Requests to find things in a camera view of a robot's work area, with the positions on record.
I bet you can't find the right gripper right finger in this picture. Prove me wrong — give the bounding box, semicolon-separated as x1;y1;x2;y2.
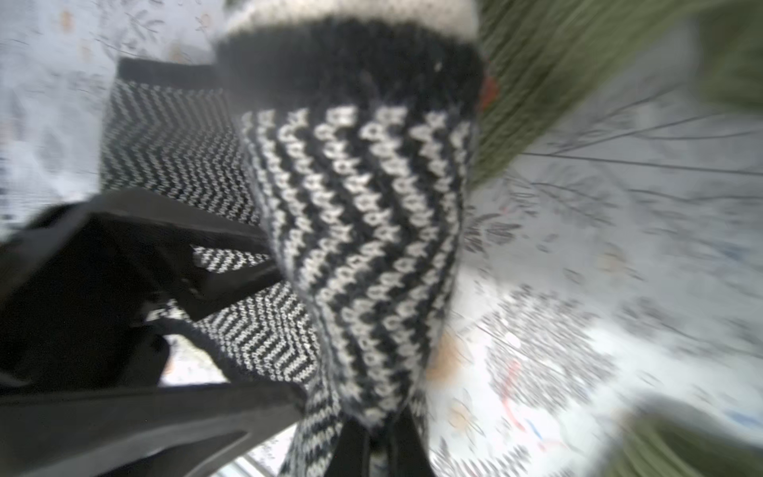
387;407;435;477

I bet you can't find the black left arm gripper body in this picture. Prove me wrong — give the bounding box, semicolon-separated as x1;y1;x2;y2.
1;196;197;394

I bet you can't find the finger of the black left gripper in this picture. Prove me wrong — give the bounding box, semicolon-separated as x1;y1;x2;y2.
93;189;282;321
1;381;305;476

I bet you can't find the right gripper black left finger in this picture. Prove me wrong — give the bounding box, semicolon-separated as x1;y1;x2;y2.
324;419;371;477

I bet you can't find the green knit scarf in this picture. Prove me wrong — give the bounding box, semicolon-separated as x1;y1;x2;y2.
471;0;762;186

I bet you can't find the black white patterned knit scarf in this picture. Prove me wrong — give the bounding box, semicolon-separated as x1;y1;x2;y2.
101;1;485;476

